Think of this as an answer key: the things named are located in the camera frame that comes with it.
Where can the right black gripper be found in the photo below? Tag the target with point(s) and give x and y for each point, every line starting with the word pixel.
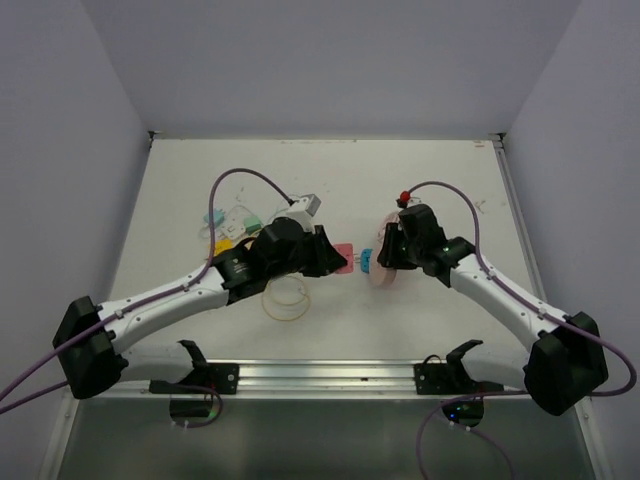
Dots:
pixel 388 257

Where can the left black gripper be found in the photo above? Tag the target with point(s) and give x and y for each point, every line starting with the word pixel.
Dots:
pixel 321 245

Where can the pink socket cube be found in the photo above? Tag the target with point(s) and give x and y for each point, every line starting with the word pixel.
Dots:
pixel 347 252

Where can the blue socket cube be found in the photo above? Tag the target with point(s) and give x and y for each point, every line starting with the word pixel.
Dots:
pixel 366 258

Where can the green plug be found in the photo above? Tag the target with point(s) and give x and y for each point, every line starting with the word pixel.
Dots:
pixel 252 224

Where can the yellow socket cube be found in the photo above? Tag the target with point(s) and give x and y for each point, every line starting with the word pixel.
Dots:
pixel 221 245

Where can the teal charger plug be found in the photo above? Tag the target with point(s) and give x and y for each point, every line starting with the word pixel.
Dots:
pixel 217 217

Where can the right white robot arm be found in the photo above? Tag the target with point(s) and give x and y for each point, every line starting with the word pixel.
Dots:
pixel 559 359

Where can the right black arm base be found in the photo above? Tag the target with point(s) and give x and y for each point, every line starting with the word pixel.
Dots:
pixel 437 376

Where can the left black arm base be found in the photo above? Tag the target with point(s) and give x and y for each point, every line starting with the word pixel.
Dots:
pixel 223 377

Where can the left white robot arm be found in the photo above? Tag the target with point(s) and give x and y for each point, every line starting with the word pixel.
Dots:
pixel 96 345

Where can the white adapter plug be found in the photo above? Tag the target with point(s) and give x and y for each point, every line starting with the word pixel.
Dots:
pixel 233 229

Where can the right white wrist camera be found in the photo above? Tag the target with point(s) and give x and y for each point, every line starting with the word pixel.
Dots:
pixel 406 199

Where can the aluminium front rail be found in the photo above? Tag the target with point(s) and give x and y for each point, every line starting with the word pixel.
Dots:
pixel 273 376

